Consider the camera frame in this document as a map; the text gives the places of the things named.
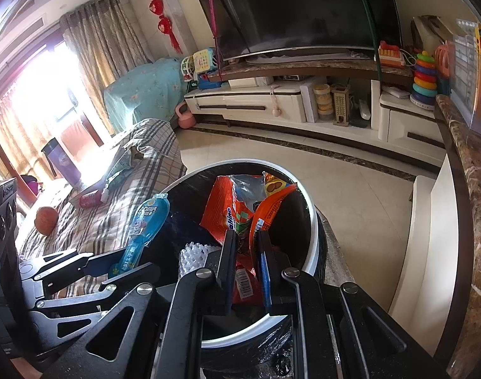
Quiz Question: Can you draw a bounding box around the white flat box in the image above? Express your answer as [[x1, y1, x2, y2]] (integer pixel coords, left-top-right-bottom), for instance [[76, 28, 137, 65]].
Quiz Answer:
[[300, 81, 318, 123]]

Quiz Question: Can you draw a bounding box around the purple water bottle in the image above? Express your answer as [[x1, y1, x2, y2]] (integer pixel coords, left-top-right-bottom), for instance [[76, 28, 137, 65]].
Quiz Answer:
[[41, 138, 83, 188]]

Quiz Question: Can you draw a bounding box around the yellow green toy phone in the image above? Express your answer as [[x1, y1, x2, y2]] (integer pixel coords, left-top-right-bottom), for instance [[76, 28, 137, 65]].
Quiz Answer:
[[191, 47, 217, 75]]

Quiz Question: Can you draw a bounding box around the orange plastic toy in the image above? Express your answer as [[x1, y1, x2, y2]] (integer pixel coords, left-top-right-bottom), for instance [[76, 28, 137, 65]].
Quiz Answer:
[[435, 39, 456, 80]]

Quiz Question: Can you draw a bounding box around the beige curtain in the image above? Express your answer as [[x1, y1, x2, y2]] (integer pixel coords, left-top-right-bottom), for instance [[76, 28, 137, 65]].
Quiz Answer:
[[61, 0, 154, 91]]

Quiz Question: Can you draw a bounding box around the white foam fruit net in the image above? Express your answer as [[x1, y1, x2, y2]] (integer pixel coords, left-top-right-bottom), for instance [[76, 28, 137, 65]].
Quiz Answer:
[[179, 241, 217, 281]]

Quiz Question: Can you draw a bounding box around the green cord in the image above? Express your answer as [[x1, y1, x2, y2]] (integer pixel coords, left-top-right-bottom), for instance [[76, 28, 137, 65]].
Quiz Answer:
[[353, 0, 383, 83]]

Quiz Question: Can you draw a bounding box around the blue toothbrush package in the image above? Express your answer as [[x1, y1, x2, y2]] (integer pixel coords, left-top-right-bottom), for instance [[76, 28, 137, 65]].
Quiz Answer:
[[108, 193, 171, 279]]

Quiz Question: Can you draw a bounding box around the white television cabinet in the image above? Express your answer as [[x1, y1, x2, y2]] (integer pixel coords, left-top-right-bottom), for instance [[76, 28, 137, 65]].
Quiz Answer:
[[184, 57, 448, 170]]

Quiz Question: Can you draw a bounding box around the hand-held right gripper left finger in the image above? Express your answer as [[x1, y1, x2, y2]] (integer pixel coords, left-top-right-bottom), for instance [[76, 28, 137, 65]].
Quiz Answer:
[[39, 230, 239, 379]]

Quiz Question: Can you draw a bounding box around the pink cabinet safety strap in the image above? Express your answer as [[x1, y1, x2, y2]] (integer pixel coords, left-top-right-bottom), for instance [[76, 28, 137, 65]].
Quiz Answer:
[[269, 85, 281, 117]]

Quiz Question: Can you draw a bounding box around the stack of yellow containers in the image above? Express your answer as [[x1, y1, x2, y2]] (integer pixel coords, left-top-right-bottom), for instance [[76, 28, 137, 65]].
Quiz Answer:
[[313, 84, 333, 121]]

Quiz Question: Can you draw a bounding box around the green shiny wrapper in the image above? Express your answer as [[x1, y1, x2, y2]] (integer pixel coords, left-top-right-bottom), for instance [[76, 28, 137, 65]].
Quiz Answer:
[[106, 171, 135, 190]]

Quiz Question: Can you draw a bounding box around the wooden toy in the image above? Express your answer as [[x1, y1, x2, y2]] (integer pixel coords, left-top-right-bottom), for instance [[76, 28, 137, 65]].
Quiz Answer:
[[331, 85, 351, 127]]

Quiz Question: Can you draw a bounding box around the blue toy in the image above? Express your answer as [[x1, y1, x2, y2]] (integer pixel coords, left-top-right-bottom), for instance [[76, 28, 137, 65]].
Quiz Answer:
[[197, 73, 221, 89]]

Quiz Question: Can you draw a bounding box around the black bin liner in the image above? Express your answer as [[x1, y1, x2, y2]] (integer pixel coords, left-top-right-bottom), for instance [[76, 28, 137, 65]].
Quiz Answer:
[[146, 162, 328, 379]]

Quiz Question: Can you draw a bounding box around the white rimmed trash bin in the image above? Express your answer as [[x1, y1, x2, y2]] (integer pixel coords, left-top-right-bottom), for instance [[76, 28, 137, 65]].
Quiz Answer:
[[146, 159, 329, 379]]

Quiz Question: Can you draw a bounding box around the pink cord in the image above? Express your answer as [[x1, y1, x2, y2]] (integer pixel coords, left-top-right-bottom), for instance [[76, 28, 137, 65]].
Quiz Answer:
[[205, 0, 225, 83]]

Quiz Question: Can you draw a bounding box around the brownish apple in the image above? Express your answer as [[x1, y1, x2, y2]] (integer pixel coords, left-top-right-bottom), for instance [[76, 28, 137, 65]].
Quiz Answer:
[[35, 206, 60, 235]]

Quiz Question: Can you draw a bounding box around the beige paper bag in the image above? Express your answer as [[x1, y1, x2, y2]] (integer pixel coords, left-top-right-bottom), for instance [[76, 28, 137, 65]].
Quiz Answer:
[[411, 15, 454, 54]]

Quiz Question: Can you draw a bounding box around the white wheel toy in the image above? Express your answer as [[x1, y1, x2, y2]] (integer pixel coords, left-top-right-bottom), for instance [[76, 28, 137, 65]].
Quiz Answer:
[[180, 56, 196, 81]]

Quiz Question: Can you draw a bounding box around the magenta bag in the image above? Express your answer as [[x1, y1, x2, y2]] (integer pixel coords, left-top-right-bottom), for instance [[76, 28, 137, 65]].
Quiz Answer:
[[19, 174, 42, 198]]

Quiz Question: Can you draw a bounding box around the orange snack bag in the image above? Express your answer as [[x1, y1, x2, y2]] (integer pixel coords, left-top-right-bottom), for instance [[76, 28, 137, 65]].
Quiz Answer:
[[200, 171, 299, 261]]

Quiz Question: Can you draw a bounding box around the red barcode wrapper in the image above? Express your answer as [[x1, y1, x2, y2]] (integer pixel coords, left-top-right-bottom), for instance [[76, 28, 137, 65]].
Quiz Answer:
[[233, 253, 265, 305]]

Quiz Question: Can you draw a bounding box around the red hanging heart decoration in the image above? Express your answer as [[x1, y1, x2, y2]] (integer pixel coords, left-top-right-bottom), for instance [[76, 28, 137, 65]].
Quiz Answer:
[[137, 0, 183, 54]]

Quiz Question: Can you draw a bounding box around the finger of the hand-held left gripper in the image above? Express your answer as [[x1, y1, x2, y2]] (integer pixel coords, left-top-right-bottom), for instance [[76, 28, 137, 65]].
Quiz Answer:
[[28, 264, 162, 358], [21, 249, 125, 298]]

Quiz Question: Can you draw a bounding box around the pink kettlebell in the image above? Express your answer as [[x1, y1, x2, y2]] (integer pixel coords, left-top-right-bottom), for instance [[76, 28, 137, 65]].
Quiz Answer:
[[175, 103, 196, 129]]

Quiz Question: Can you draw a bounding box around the black flat screen television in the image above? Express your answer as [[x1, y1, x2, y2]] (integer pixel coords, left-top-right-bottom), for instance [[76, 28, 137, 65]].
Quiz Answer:
[[193, 0, 403, 62]]

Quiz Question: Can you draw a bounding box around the marble top side cabinet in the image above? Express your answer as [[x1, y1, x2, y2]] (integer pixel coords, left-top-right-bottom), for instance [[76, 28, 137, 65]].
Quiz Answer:
[[388, 94, 481, 379]]

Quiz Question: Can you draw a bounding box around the red packet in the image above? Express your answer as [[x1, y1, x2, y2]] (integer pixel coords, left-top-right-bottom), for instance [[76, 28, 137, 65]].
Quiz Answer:
[[80, 190, 108, 208]]

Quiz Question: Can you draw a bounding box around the teal cloth covered furniture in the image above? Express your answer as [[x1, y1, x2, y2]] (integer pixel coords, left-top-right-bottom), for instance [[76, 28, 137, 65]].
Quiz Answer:
[[102, 58, 190, 135]]

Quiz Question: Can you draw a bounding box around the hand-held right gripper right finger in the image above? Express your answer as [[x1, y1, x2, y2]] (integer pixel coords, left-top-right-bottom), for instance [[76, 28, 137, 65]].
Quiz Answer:
[[259, 229, 450, 379]]

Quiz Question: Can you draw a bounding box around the rainbow stacking ring toy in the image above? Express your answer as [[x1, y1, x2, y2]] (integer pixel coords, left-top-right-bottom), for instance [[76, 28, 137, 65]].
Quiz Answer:
[[409, 50, 439, 110]]

